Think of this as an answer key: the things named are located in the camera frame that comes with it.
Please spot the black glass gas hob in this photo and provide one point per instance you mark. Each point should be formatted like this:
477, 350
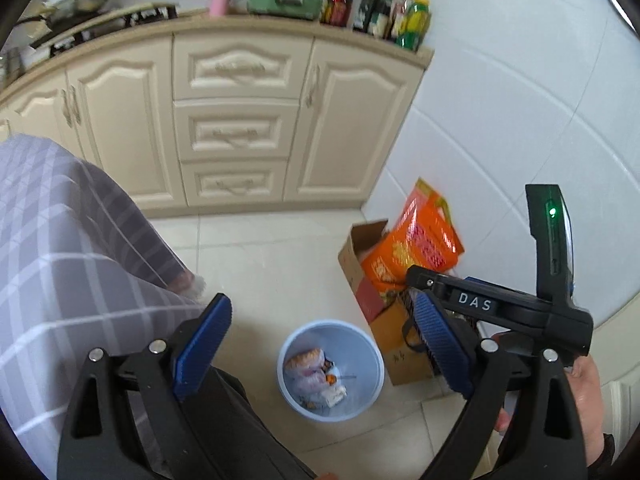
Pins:
125, 25

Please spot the steel steamer pot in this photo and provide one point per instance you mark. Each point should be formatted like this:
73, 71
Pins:
10, 66

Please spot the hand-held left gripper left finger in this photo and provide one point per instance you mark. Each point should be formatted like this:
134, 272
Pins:
200, 355

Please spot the cream base cabinet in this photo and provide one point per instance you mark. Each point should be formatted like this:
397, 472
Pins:
350, 125

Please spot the light blue trash bin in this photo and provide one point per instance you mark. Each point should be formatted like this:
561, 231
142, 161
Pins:
360, 360

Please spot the tall cardboard box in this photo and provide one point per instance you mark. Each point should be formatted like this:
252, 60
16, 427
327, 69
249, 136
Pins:
355, 270

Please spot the orange plastic bag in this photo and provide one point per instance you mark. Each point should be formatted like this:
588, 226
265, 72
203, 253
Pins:
415, 245

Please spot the person's leg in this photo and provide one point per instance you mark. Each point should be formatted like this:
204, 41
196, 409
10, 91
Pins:
260, 435

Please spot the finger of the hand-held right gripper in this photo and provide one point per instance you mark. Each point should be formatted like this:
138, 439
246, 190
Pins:
475, 305
482, 283

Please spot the person's left hand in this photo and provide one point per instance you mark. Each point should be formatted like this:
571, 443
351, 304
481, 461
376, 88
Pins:
329, 476

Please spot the person's right hand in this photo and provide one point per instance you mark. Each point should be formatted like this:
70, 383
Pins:
587, 400

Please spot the clear bag with orange print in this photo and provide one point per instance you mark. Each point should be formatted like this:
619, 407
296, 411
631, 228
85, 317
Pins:
302, 360

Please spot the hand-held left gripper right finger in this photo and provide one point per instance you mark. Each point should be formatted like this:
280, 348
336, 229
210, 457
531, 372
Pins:
445, 350

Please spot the trash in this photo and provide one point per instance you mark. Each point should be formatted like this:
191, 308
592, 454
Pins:
310, 382

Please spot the white paper bag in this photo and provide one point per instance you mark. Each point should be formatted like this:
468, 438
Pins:
335, 394

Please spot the pink utensil holder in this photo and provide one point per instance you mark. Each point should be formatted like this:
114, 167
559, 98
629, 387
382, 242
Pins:
219, 5

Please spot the cream cabinet drawer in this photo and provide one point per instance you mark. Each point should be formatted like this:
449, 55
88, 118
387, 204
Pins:
232, 185
240, 67
235, 132

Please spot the dark glass bottle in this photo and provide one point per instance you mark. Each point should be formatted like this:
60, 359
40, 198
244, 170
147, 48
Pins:
365, 7

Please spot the brown cardboard box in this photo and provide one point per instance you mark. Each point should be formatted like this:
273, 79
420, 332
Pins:
395, 350

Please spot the grey checked tablecloth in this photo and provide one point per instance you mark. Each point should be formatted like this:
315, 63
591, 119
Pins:
50, 260

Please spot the steel wok with lid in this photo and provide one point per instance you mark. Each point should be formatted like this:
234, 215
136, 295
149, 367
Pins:
85, 2

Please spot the green glass bottle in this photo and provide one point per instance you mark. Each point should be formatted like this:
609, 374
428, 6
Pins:
384, 17

